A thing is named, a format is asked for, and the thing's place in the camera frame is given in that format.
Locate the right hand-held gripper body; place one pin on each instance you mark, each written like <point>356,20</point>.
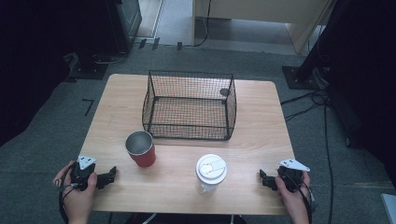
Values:
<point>291,177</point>

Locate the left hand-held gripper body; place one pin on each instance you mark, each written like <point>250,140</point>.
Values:
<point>81,174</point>

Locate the red metal cup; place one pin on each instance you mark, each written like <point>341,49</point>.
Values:
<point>141,149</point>

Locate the white lidded cup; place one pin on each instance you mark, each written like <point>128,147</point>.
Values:
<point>210,172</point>

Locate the person's right hand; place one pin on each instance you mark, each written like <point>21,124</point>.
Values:
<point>292,199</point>

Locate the person's left hand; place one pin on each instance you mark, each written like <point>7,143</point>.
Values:
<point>77,197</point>

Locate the black angled tape mark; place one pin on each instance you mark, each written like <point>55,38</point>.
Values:
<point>88,107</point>

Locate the person's dark clothing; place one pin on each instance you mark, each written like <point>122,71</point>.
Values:
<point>186,219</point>

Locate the white flat object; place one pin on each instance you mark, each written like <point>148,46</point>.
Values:
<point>389,208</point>

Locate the dark curtain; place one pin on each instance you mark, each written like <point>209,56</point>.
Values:
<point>31,62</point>
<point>367,77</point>

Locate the black slanted stand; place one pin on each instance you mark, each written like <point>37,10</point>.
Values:
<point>311,56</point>

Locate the black tape strip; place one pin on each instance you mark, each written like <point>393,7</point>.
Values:
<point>179,46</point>
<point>142,43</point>
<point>155,43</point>

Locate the black cabinet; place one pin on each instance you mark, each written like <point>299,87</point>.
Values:
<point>123,25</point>

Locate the beige wooden furniture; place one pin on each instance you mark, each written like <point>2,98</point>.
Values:
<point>264,12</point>

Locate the black stand base plate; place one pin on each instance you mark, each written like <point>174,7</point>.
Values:
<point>88,70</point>

